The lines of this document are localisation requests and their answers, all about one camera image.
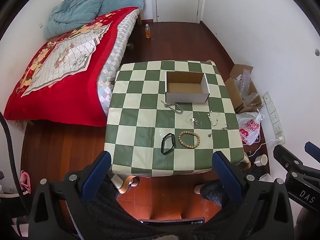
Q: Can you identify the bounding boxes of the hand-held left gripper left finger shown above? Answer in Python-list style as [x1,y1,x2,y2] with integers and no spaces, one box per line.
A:
[29,151,113,240]

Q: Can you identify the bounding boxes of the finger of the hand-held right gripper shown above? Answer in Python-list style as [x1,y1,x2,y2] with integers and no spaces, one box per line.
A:
[304,141,320,165]
[273,145,304,178]

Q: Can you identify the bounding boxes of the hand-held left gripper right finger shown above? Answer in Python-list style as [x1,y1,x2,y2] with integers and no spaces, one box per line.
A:
[212,151,294,240]

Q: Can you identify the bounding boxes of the thin silver chain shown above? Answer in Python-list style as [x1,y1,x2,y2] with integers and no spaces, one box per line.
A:
[208,124,230,137]

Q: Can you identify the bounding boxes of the silver necklace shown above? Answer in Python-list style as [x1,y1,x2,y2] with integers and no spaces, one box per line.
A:
[206,110,221,127]

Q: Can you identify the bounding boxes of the wooden bead bracelet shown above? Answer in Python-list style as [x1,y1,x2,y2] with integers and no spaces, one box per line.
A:
[178,131,201,149]

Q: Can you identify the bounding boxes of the thin pendant necklace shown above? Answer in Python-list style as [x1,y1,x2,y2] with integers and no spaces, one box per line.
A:
[186,112,202,127]

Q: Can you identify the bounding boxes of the black bracelet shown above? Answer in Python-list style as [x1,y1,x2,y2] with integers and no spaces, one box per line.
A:
[161,133,176,155]

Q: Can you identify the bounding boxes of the silver chain bracelet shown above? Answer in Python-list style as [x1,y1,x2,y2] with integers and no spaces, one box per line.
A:
[161,100,185,115]

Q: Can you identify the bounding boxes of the white cardboard box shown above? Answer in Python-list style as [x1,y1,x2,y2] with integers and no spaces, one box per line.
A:
[165,71,210,104]

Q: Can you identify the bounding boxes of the white mug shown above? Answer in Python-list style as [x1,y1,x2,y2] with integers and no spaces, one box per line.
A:
[254,154,268,167]

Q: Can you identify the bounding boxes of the person's right leg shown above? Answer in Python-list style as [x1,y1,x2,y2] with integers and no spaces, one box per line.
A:
[175,180,250,240]

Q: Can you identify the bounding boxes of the person's leg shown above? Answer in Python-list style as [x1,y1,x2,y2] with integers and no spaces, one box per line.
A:
[67,174,150,240]
[175,180,250,240]

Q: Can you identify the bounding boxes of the person's left leg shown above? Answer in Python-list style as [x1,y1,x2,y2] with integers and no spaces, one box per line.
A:
[67,174,150,240]

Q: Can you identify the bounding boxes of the white power strip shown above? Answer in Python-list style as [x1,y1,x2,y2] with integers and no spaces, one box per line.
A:
[263,92,283,137]

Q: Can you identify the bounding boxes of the white and red plastic bag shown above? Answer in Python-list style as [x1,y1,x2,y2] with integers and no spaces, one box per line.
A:
[236,109,264,146]

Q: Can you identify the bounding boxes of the pink slippers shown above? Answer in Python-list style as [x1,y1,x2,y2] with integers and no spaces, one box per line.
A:
[20,170,32,194]

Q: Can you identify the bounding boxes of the table with green checkered cloth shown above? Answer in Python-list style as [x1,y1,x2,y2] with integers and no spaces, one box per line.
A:
[104,60,251,195]

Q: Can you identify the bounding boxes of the brown cardboard box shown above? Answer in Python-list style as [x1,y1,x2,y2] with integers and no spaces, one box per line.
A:
[224,64,263,114]

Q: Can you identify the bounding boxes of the clear plastic wrap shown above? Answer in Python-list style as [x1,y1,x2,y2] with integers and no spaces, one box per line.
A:
[234,70,260,107]

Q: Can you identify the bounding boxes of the red floral blanket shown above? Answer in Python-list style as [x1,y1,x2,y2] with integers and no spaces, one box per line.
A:
[4,6,139,127]

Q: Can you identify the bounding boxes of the bed with checkered sheet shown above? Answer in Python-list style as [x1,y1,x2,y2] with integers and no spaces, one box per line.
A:
[4,0,147,130]

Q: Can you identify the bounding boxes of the blue quilt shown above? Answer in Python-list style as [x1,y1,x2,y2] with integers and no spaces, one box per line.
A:
[45,0,145,38]

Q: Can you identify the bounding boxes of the white door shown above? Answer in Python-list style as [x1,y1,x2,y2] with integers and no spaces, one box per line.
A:
[150,0,208,23]

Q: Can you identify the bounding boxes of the white cable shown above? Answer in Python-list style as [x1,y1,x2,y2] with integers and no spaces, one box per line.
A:
[246,135,279,155]

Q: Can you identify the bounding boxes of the black cable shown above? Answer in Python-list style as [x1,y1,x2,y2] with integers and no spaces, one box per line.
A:
[0,110,28,213]

